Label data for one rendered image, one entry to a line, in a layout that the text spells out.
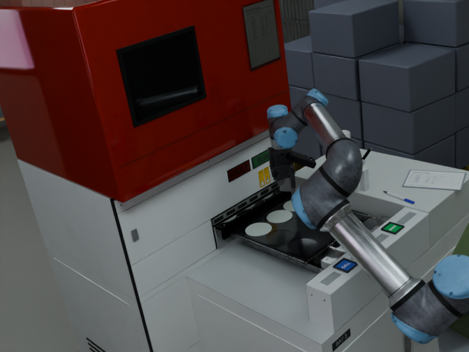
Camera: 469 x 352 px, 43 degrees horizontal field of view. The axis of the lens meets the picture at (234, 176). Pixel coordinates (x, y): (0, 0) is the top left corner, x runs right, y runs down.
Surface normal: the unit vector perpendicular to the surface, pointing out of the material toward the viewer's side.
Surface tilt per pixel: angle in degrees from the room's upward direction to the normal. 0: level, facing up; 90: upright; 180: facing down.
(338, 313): 90
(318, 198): 63
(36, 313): 0
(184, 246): 90
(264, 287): 0
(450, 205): 90
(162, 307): 90
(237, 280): 0
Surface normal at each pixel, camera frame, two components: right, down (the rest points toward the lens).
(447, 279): -0.59, -0.48
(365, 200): -0.71, 0.39
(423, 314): -0.41, -0.07
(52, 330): -0.15, -0.90
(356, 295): 0.69, 0.21
